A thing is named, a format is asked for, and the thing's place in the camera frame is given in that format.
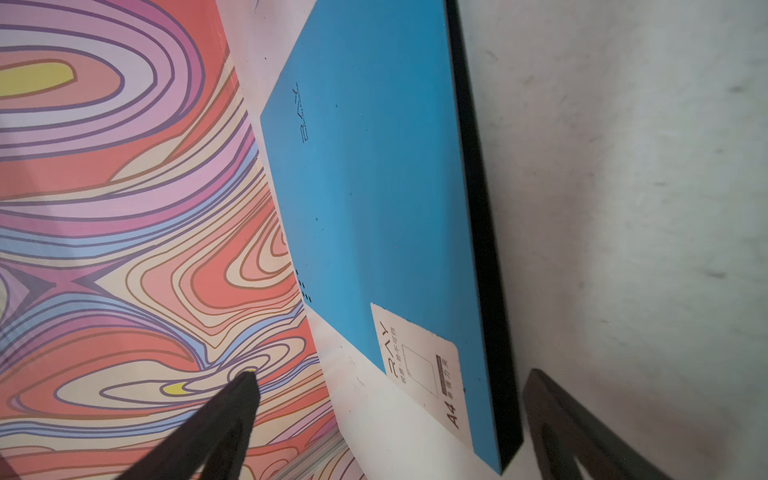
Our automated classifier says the blue file folder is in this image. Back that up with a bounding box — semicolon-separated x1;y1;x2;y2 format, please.
261;1;523;472

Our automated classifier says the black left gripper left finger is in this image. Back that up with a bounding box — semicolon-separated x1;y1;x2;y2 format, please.
119;371;260;480

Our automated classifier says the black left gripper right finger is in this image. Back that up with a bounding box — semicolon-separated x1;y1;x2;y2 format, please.
523;369;668;479

